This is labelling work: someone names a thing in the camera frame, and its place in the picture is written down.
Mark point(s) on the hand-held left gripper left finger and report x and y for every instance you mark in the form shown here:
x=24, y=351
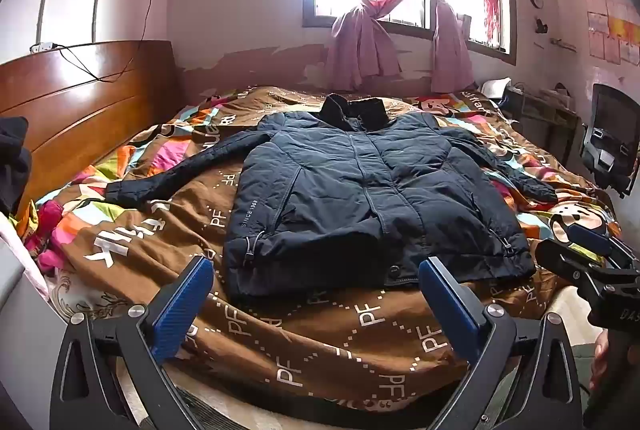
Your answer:
x=182, y=305

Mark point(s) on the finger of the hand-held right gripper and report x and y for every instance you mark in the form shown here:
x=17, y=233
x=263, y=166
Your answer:
x=590, y=237
x=560, y=255

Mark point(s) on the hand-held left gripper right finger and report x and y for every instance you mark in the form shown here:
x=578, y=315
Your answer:
x=445, y=305

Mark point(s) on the dark navy padded jacket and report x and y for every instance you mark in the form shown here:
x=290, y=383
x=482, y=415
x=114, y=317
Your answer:
x=350, y=190

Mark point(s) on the person's right hand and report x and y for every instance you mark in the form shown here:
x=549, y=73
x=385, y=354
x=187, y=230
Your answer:
x=598, y=355

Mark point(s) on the cream fleece bed sheet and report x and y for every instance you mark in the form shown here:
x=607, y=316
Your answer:
x=575, y=310

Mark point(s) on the dark green clothing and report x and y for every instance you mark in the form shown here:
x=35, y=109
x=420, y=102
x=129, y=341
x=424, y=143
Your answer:
x=582, y=375

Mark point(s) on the black office chair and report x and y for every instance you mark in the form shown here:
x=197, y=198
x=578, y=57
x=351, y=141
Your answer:
x=612, y=120

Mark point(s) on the brown cartoon printed blanket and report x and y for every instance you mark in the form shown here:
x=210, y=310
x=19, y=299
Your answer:
x=300, y=335

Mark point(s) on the cluttered side table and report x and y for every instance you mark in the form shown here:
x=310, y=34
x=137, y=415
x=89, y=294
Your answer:
x=545, y=110

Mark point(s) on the dark bag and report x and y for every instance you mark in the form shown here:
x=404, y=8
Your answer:
x=509, y=102

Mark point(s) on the pink white pillow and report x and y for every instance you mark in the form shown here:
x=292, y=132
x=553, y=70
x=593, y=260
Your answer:
x=20, y=250

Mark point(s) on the white plastic bag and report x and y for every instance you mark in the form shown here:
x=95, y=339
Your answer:
x=492, y=88

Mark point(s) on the wooden headboard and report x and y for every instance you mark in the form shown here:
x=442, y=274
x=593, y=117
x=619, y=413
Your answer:
x=90, y=110

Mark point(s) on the black clothing pile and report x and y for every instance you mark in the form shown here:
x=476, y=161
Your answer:
x=12, y=160

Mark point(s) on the pink curtain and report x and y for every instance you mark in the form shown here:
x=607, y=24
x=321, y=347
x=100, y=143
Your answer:
x=450, y=35
x=370, y=35

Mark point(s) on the white power strip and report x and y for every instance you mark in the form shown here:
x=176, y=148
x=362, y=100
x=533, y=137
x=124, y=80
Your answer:
x=42, y=46

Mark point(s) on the small wall rack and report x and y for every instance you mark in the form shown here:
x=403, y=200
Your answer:
x=562, y=43

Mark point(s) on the row of wall papers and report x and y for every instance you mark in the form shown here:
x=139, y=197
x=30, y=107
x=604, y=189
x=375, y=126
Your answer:
x=610, y=30

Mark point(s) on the small black wall object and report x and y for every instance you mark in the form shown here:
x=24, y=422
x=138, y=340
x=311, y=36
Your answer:
x=541, y=26

